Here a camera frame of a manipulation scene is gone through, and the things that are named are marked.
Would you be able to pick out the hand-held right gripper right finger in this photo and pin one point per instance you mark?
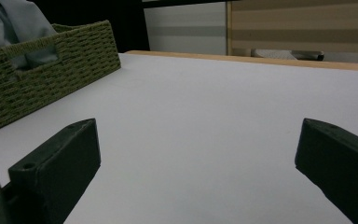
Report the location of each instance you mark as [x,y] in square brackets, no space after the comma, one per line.
[338,158]

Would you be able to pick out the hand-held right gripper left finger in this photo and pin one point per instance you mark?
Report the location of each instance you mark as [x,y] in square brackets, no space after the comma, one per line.
[62,161]

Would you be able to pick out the green woven basket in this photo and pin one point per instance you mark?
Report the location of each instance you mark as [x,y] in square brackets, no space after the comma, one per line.
[59,71]

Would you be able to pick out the light blue cloth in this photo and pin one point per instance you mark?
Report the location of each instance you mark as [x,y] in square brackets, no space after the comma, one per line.
[9,25]

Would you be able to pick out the striped beige window blind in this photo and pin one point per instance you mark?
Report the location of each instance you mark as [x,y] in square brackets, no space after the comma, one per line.
[301,26]

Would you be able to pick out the white striped panel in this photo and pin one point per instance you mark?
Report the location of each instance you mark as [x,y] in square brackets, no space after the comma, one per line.
[185,28]

